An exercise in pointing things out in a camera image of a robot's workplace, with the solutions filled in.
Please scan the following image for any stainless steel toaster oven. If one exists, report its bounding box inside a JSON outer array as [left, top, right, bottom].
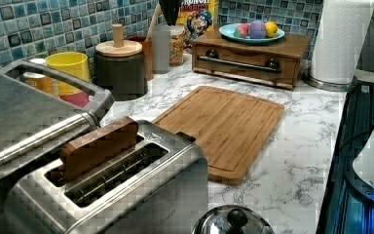
[[0, 60, 114, 234]]

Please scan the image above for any dark canister with wooden lid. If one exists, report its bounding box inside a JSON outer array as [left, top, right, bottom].
[[94, 23, 148, 101]]

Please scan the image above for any silver paper towel holder base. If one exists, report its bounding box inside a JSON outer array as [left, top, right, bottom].
[[301, 69, 358, 93]]

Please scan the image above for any yellow plastic cup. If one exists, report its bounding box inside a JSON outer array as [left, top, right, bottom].
[[45, 52, 90, 82]]

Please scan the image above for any silver two-slot toaster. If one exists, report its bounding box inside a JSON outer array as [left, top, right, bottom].
[[4, 120, 207, 234]]

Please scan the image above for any red plastic cup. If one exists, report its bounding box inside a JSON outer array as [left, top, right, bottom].
[[59, 92, 89, 107]]

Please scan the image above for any orange can with white lid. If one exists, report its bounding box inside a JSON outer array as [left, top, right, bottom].
[[23, 72, 58, 97]]

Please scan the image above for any bamboo cutting board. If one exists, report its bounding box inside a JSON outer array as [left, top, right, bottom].
[[153, 86, 284, 185]]

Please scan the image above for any red toy strawberry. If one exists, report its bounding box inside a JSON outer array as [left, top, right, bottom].
[[233, 23, 249, 38]]

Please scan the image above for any wooden drawer box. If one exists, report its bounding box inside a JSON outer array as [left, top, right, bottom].
[[192, 31, 311, 90]]

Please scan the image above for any brown toast slice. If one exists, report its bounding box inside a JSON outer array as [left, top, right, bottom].
[[59, 117, 138, 181]]

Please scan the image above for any light blue plate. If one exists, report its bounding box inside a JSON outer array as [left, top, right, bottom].
[[218, 23, 285, 45]]

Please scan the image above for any shiny steel kettle lid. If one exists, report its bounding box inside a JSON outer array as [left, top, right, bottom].
[[192, 205, 275, 234]]

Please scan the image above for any purple toy fruit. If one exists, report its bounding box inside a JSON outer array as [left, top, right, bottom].
[[248, 20, 266, 39]]

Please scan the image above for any yellow cereal box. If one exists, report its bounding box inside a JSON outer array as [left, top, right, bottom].
[[176, 0, 219, 52]]

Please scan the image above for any brown wooden utensil holder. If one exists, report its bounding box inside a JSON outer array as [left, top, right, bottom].
[[129, 35, 154, 81]]

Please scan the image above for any yellow toy lemon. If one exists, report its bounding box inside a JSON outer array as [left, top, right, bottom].
[[265, 21, 279, 38]]

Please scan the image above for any white paper towel roll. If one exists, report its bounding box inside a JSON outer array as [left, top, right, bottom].
[[310, 0, 374, 85]]

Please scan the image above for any black toaster lever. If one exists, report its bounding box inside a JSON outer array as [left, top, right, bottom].
[[176, 132, 196, 143]]

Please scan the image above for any grey frosted tumbler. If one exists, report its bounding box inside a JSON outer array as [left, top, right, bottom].
[[152, 25, 170, 74]]

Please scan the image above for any glass jar of cereal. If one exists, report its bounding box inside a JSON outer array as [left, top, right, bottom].
[[169, 25, 184, 66]]

